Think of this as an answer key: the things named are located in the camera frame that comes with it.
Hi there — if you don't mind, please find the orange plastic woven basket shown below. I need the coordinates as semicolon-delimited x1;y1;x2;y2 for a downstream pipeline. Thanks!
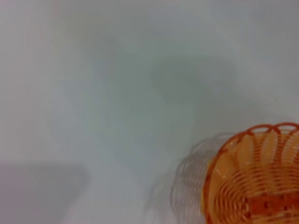
201;122;299;224

